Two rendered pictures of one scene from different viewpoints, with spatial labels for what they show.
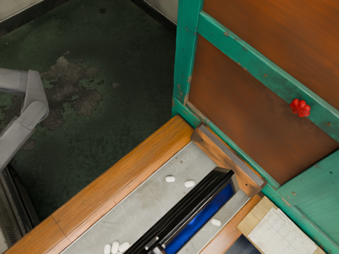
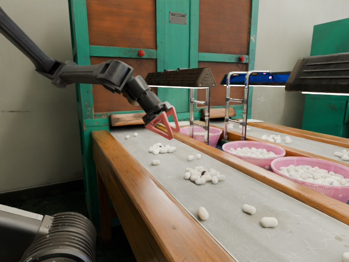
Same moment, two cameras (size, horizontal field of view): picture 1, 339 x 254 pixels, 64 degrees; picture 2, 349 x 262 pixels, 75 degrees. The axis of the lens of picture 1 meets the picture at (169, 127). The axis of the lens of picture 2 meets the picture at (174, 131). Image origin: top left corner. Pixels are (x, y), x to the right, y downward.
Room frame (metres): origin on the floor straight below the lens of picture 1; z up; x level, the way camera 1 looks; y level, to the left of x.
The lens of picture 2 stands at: (-0.40, 1.11, 1.06)
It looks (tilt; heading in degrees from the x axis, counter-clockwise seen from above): 12 degrees down; 289
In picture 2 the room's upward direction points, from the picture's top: straight up
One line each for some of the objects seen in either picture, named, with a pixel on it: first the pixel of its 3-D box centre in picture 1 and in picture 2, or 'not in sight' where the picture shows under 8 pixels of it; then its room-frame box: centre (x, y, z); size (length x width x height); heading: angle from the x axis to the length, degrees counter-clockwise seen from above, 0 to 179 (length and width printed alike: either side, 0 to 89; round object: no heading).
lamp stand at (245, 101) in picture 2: not in sight; (246, 110); (-0.36, -0.27, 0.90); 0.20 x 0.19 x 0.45; 135
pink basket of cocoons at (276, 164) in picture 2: not in sight; (311, 182); (-0.61, 0.26, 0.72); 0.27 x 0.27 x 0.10
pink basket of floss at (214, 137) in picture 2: not in sight; (200, 137); (-0.10, -0.25, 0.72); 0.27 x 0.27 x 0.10
